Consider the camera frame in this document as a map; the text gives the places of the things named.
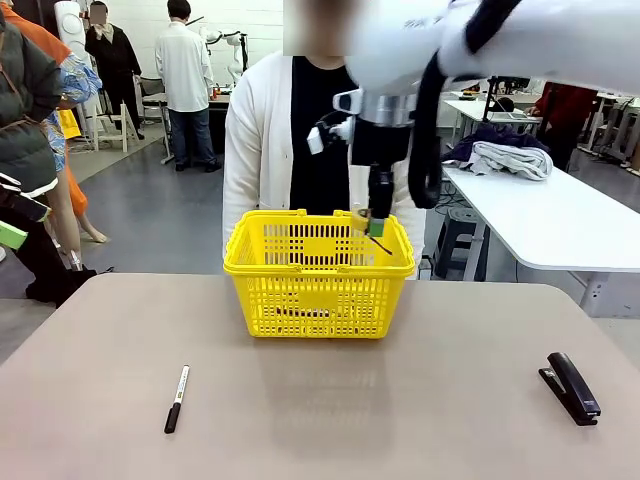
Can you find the person in red top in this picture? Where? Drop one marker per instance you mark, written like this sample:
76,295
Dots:
565,110

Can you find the grey white folded cloth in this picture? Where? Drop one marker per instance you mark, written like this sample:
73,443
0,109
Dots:
515,160

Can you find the pile of clothes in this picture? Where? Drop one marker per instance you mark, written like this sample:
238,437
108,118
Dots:
495,134

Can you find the seated person with black hair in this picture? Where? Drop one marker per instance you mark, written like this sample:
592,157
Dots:
505,104

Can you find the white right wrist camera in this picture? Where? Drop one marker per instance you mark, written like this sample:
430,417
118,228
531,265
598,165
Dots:
316,141

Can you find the long white table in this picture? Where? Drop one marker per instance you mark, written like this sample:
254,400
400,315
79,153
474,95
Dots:
550,220

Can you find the grey plastic stool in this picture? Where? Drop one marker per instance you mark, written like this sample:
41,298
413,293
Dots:
462,215

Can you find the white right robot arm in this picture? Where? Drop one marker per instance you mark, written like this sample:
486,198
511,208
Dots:
390,45

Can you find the tall white figure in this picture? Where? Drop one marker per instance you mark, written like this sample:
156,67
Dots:
70,25

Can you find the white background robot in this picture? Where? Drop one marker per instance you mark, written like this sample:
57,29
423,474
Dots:
234,60

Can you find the yellow plastic shopping basket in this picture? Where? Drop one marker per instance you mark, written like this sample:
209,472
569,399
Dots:
320,270

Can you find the person in black coat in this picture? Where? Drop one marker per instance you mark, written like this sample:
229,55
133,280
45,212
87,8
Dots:
112,55

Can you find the person in white shirt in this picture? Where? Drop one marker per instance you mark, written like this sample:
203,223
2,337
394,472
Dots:
182,70

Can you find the mannequin in orange blue dress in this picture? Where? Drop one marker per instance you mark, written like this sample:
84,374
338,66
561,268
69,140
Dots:
75,80

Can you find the white work table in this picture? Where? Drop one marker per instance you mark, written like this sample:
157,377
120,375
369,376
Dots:
465,106

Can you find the black highlighter with yellow cap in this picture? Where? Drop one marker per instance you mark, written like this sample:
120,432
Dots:
310,313

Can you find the black stapler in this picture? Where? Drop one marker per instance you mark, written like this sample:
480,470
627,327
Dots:
570,390

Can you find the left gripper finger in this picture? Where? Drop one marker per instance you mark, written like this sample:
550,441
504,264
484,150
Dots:
30,210
10,235

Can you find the person in dark green jacket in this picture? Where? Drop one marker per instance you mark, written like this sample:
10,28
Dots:
25,110

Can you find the white pen with black cap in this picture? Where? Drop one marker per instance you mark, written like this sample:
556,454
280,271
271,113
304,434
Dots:
176,400

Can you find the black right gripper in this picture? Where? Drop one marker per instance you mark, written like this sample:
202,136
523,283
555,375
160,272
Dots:
380,145

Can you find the person in white cardigan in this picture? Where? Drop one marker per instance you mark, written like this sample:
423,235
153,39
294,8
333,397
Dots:
260,125

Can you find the yellow tape measure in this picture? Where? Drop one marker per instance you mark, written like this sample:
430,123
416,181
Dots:
361,220

